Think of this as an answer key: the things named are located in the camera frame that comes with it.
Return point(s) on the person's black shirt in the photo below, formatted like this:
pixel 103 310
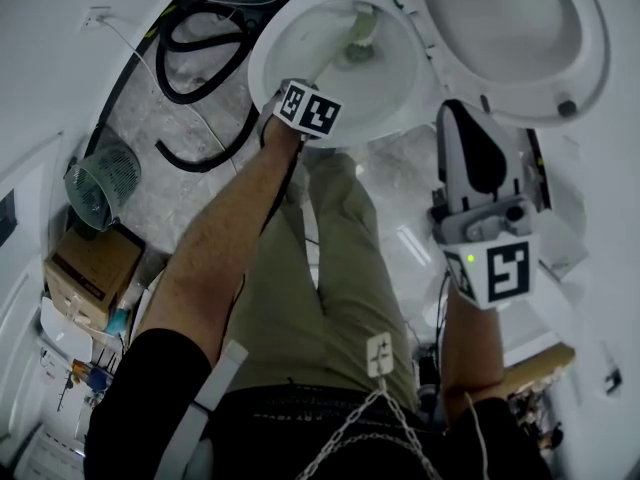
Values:
pixel 150 408

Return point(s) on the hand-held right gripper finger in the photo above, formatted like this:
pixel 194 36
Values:
pixel 482 158
pixel 445 158

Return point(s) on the white toilet bowl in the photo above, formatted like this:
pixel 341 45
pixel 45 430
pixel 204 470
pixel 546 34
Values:
pixel 400 98

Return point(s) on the person's black belt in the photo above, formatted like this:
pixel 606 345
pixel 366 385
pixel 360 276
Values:
pixel 310 400

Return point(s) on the white toilet brush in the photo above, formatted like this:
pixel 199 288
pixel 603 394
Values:
pixel 364 25

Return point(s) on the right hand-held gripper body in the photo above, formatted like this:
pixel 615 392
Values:
pixel 505 268

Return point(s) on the person's left forearm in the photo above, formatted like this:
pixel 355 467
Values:
pixel 225 228

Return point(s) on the white wall socket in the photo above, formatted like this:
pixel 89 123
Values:
pixel 96 18

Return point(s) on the grey mesh wastebasket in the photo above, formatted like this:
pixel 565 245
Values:
pixel 102 183

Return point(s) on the white toilet seat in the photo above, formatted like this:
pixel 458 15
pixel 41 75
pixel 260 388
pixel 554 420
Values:
pixel 596 68

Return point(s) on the brown cardboard box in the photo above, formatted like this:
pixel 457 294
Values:
pixel 90 268

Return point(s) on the white tag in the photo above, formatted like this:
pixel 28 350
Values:
pixel 380 355

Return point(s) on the black seat bumper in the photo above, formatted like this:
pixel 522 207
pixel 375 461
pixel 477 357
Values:
pixel 567 108

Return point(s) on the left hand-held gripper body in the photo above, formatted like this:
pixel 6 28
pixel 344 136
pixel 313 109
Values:
pixel 315 113

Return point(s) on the wooden shelf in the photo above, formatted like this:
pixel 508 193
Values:
pixel 540 363

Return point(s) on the white plastic container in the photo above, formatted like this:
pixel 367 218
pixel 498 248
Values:
pixel 65 330

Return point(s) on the person's right forearm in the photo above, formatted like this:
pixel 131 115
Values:
pixel 472 348

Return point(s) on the blue bottle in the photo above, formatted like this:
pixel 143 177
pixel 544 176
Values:
pixel 117 322

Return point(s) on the white toilet lid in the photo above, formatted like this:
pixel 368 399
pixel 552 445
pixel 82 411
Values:
pixel 500 18

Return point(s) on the person's olive trousers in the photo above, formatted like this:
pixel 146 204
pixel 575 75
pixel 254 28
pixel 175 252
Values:
pixel 340 278

